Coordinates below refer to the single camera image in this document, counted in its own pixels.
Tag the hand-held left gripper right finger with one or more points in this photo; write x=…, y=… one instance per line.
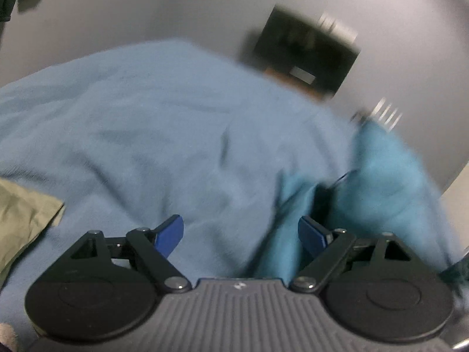
x=311, y=234

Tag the blue blanket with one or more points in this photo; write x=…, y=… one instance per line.
x=146, y=135

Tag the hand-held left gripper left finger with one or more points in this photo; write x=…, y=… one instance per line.
x=168, y=234

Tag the olive green cloth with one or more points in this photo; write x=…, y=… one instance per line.
x=22, y=220

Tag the white router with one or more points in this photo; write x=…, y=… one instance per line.
x=384, y=115

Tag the teal jacket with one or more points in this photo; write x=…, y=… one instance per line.
x=381, y=176

